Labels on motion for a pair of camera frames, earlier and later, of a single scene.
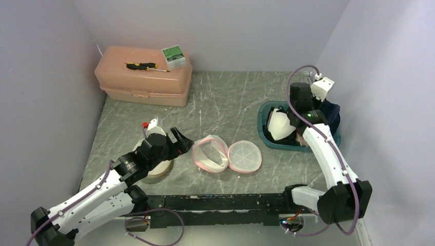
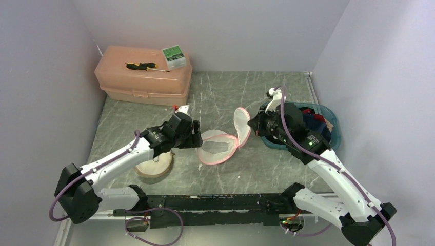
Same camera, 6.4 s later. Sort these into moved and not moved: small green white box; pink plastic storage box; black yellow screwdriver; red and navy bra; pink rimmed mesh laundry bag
Moved: red and navy bra; pink rimmed mesh laundry bag
Not moved: black yellow screwdriver; pink plastic storage box; small green white box
